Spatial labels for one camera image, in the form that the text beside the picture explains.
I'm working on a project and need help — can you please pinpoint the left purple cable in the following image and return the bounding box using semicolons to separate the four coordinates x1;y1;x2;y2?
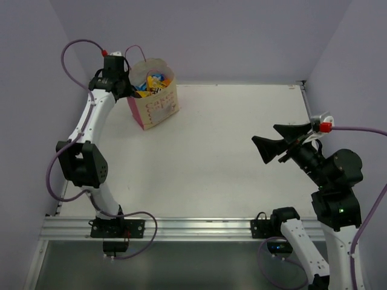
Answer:
45;39;158;260

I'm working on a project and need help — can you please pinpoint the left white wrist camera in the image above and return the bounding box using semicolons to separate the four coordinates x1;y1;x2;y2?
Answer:
107;51;125;60

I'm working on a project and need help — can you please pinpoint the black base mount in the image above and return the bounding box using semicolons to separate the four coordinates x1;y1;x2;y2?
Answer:
250;211;282;239
88;217;145;239

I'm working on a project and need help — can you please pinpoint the aluminium front rail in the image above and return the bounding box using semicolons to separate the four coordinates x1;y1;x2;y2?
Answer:
39;216;329;242

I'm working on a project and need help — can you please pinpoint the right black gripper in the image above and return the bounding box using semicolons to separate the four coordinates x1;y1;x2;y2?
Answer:
253;121;332;190

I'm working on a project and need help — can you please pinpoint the yellow snack packet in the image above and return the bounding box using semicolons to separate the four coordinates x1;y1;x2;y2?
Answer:
134;73;171;98

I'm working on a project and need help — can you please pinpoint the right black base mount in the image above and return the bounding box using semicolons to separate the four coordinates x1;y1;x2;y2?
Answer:
250;211;282;239

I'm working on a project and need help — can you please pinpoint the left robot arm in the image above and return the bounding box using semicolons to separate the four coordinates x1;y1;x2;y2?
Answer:
56;52;132;239

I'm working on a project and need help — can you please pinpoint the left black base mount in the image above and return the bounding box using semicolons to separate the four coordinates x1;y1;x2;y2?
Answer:
88;217;145;239

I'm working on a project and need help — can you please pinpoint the black controller box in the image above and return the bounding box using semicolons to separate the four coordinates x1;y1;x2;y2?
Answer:
266;237;293;254
102;239;129;256

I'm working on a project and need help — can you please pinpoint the pink beige paper bag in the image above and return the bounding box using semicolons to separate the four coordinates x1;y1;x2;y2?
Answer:
127;56;180;131

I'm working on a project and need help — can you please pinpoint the right black controller box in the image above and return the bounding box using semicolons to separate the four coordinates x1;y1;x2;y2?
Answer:
266;237;293;254

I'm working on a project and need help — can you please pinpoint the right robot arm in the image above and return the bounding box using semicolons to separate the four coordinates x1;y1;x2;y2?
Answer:
252;118;363;289

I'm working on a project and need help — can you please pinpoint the left black controller box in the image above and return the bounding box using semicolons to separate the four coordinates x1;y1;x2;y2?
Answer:
102;239;129;256

